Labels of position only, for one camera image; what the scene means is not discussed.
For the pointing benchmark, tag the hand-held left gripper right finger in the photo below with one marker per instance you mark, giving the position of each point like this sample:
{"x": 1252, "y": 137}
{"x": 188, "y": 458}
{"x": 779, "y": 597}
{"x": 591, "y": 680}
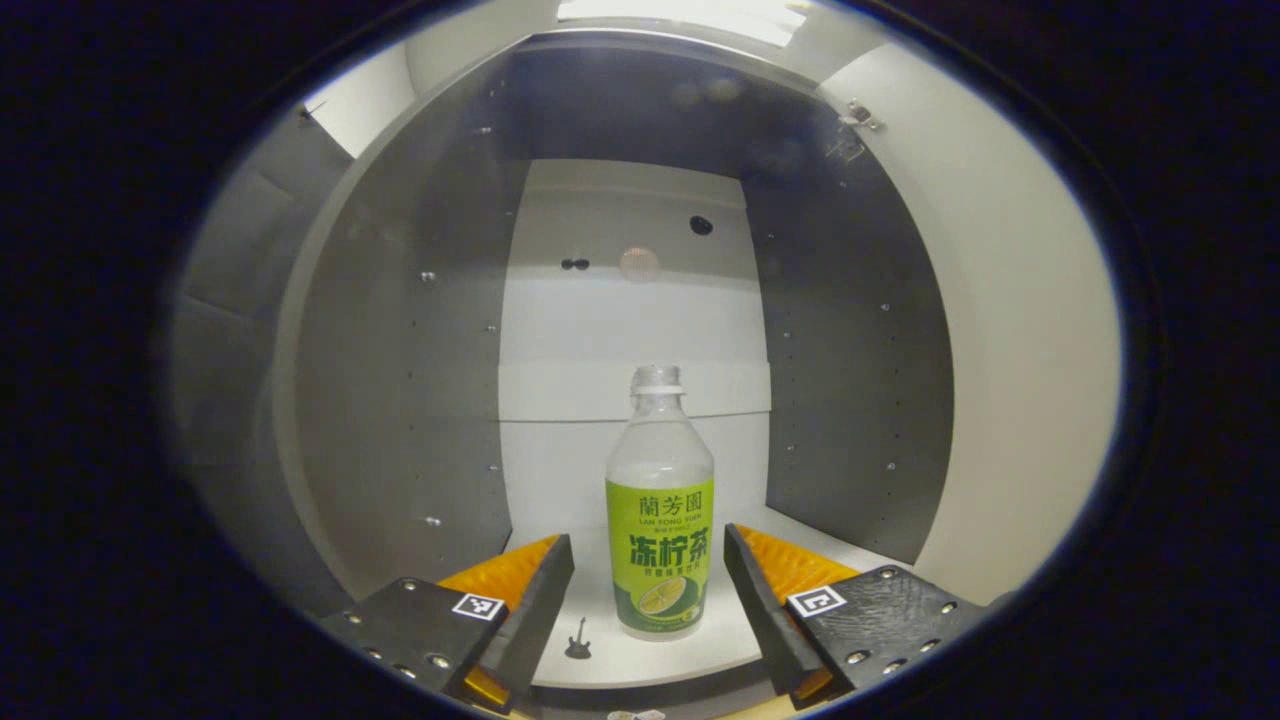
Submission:
{"x": 765, "y": 610}

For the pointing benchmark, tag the green label plastic bottle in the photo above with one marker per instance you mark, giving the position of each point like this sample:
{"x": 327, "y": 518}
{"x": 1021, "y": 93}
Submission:
{"x": 660, "y": 540}

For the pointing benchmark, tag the white cabinet shelf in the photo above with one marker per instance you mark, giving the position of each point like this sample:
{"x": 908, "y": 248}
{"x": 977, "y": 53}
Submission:
{"x": 620, "y": 665}

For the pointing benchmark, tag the dark grey cabinet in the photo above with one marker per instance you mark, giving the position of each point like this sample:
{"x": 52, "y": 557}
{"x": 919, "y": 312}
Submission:
{"x": 400, "y": 350}

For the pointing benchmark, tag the metal door hinge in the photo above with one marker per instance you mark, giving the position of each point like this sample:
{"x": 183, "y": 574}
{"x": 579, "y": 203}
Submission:
{"x": 860, "y": 117}

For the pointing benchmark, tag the large ceiling light panel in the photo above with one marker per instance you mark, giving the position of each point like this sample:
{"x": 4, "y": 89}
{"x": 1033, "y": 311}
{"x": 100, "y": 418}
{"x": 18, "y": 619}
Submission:
{"x": 680, "y": 18}

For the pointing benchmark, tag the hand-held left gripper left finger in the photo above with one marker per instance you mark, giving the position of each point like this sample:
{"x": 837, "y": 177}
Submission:
{"x": 530, "y": 620}

